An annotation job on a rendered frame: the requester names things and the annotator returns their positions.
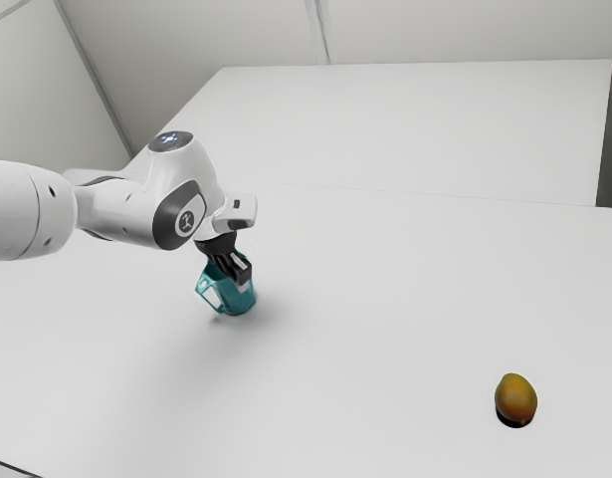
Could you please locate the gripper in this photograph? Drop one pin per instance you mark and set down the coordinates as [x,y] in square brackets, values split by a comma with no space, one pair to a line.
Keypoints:
[219,245]

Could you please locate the teal faceted mug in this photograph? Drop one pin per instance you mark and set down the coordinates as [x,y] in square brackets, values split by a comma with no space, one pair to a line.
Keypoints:
[232,295]

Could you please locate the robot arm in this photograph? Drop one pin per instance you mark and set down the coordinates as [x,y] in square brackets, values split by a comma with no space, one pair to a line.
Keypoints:
[136,209]

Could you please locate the yellow-orange mango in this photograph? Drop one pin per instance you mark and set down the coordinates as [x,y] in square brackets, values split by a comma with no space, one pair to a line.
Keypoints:
[515,399]

